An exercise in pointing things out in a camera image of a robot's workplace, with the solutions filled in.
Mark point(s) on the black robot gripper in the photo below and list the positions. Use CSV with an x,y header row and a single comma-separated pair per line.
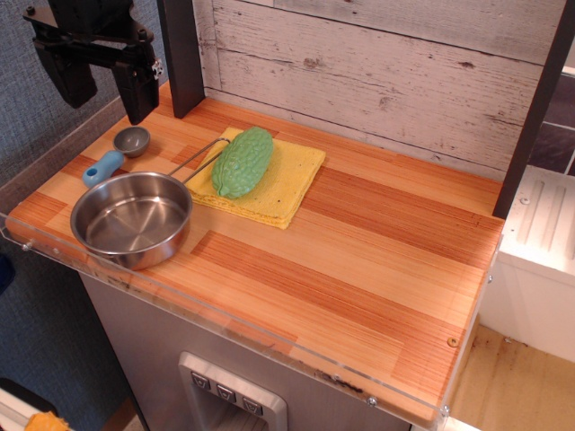
x,y
71,35

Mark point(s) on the stainless steel pot with handle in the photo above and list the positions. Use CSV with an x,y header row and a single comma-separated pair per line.
x,y
136,220

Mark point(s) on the green bitter melon toy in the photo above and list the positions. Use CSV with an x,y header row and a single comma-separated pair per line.
x,y
242,163

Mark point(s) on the clear acrylic table edge guard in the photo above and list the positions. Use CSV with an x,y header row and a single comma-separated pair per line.
x,y
379,311

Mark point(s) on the yellow folded cloth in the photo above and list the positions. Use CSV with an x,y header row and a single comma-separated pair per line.
x,y
276,198

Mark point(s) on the grey toy fridge cabinet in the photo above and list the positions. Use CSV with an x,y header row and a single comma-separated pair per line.
x,y
148,341

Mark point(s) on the silver dispenser panel with buttons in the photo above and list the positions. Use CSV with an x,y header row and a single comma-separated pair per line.
x,y
221,400

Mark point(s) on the blue handled grey scoop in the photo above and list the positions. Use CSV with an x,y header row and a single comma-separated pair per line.
x,y
130,142

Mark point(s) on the dark left shelf post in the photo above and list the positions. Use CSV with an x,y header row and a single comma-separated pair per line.
x,y
181,48

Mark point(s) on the dark shelf post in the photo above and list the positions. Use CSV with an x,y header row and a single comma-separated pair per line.
x,y
181,48
550,76

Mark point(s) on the dark right shelf post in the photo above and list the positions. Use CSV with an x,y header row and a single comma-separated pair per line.
x,y
550,76

